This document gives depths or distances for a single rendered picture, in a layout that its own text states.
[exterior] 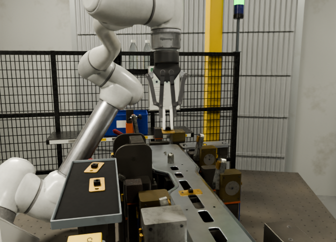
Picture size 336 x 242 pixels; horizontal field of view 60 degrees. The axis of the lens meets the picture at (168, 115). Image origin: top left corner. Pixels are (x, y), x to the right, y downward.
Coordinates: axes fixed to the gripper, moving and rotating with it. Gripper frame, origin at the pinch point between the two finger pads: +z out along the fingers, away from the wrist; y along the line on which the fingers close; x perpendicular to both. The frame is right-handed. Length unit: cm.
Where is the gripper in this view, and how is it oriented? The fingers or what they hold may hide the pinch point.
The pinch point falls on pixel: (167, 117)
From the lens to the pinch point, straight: 89.9
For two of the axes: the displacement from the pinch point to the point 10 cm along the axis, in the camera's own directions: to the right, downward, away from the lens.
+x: -0.5, -1.3, 9.9
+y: 10.0, -0.3, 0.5
